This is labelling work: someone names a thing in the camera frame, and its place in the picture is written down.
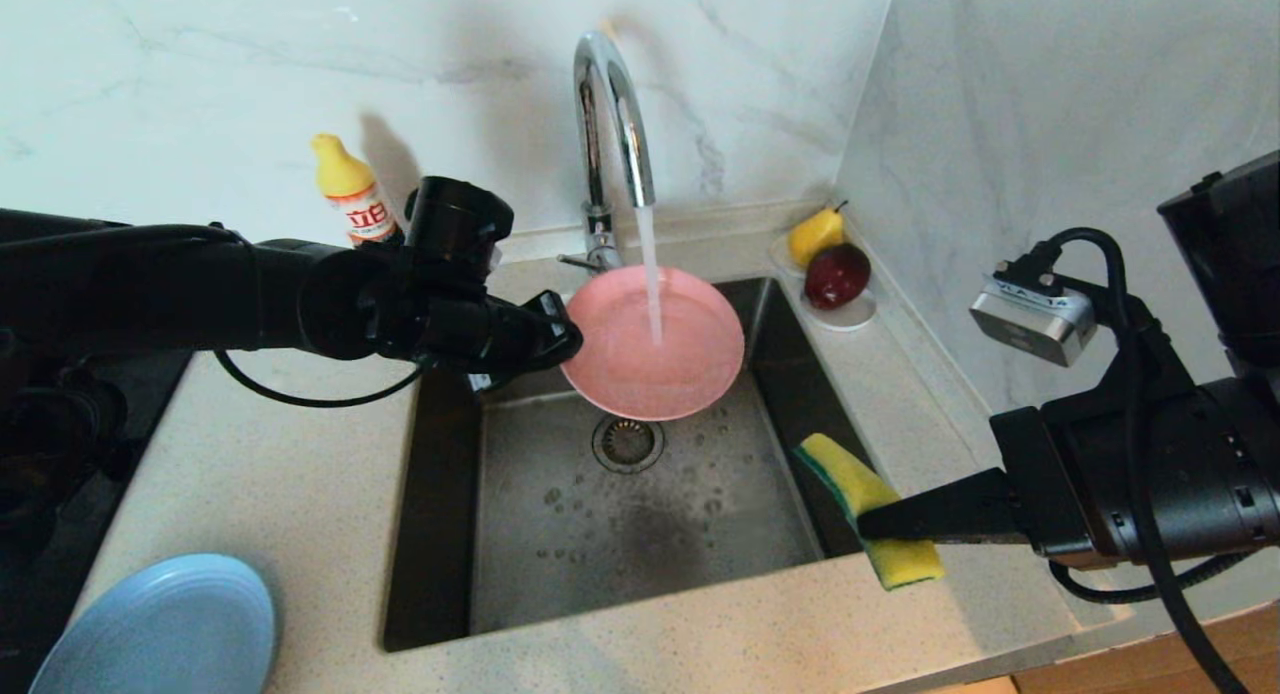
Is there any yellow orange dish soap bottle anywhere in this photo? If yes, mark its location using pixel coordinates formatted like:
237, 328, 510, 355
310, 134, 403, 247

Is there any stainless steel sink basin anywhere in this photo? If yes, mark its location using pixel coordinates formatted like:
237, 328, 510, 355
381, 277, 911, 653

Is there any yellow pear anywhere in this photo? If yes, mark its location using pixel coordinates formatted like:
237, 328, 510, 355
788, 200, 847, 268

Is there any pink plate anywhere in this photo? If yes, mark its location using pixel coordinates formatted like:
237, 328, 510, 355
560, 266, 746, 422

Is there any metal sink drain strainer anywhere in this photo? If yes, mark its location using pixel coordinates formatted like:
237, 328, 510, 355
592, 414, 666, 475

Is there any small white dish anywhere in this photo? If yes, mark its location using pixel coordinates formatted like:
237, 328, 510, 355
768, 232, 879, 332

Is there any light wooden cabinet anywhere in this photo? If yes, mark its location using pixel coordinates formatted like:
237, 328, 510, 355
1010, 596, 1280, 694

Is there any light blue plate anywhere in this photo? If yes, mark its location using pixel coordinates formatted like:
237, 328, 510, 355
28, 554, 278, 694

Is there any black gripper power cable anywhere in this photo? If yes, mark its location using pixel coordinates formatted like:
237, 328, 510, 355
1048, 549, 1251, 605

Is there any yellow green sponge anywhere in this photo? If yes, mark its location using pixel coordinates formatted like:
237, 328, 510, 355
795, 432, 946, 591

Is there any dark red apple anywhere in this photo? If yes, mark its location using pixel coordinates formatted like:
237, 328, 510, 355
805, 242, 871, 310

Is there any black glass cooktop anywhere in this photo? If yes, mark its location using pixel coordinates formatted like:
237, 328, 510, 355
0, 349, 193, 694

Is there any chrome gooseneck faucet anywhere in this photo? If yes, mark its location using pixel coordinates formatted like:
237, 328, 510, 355
558, 29, 658, 273

